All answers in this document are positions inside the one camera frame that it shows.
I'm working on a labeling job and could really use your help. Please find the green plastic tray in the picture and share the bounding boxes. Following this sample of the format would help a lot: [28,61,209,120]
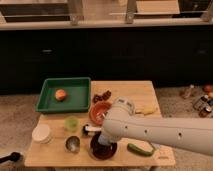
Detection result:
[36,77,91,114]

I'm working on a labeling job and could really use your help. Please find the green plastic cup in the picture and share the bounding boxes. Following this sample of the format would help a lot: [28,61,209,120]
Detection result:
[64,116,78,132]

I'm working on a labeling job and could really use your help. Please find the small metal cup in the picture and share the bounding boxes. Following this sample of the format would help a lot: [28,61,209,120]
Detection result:
[65,136,80,153]

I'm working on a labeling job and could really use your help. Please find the black object on floor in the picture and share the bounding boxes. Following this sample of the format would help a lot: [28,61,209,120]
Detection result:
[0,152,21,164]

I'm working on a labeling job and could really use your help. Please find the green cucumber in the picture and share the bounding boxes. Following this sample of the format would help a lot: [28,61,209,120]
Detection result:
[127,143,155,157]

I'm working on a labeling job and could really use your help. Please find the red yellow apple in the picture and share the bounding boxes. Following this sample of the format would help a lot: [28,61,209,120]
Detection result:
[55,89,67,101]

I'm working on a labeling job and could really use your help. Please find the grey blue cloth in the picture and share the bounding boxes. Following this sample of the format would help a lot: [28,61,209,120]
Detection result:
[151,143,160,150]

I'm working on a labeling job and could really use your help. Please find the dark grapes bunch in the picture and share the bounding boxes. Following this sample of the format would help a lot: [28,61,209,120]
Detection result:
[92,91,111,103]

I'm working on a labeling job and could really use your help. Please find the yellow banana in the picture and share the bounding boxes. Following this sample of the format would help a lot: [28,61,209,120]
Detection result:
[135,107,157,115]

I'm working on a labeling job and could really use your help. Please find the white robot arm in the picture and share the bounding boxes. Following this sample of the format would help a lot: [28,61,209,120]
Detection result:
[98,97,213,156]

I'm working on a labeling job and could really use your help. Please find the wooden fork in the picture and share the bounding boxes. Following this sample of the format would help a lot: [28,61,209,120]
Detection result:
[96,113,106,120]

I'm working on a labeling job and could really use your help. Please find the bottles on floor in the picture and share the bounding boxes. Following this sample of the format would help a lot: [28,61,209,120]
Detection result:
[181,85,212,118]

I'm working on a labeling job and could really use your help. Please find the orange bowl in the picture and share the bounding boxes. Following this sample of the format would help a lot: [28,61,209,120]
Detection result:
[89,101,111,125]

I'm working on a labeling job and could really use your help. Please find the purple bowl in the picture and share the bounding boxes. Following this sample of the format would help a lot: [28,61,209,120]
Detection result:
[90,134,117,160]

